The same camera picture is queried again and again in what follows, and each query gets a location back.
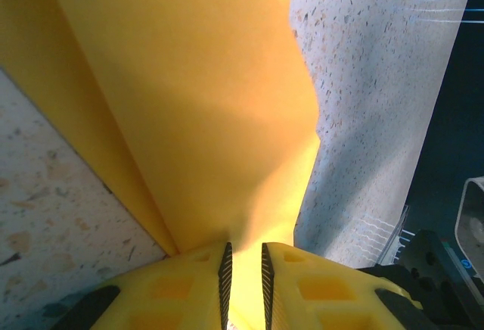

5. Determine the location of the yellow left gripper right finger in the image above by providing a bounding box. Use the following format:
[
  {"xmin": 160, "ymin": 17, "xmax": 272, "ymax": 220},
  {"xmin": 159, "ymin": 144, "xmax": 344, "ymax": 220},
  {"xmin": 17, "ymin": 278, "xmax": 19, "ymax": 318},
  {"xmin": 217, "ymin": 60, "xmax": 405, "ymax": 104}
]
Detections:
[{"xmin": 260, "ymin": 241, "xmax": 436, "ymax": 330}]

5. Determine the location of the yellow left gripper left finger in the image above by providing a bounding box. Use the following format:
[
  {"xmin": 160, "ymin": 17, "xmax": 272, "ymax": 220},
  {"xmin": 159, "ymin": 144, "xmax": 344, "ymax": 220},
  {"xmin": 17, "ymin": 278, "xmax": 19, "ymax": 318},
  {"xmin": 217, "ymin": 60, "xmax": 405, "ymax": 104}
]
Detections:
[{"xmin": 51, "ymin": 241, "xmax": 234, "ymax": 330}]

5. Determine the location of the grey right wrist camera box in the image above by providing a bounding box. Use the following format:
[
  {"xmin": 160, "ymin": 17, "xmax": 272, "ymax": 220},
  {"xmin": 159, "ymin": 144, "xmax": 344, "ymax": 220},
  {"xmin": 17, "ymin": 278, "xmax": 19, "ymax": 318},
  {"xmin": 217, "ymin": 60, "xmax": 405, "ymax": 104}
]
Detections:
[{"xmin": 455, "ymin": 176, "xmax": 484, "ymax": 261}]

